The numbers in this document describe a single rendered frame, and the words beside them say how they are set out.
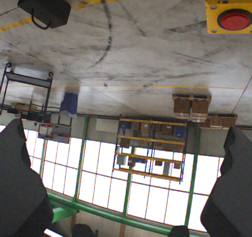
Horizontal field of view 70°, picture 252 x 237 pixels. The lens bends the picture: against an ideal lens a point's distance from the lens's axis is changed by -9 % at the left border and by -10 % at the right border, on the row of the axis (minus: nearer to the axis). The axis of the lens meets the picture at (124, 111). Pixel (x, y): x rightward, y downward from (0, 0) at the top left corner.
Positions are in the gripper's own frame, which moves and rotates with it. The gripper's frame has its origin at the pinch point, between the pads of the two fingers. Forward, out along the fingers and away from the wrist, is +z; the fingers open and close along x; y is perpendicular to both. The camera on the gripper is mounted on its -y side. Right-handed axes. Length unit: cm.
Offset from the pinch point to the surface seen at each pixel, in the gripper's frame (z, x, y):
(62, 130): 616, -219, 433
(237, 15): 14.7, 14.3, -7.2
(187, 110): 335, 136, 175
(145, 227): 428, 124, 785
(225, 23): 16.4, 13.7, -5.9
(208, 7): 15.6, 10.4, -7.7
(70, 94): 472, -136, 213
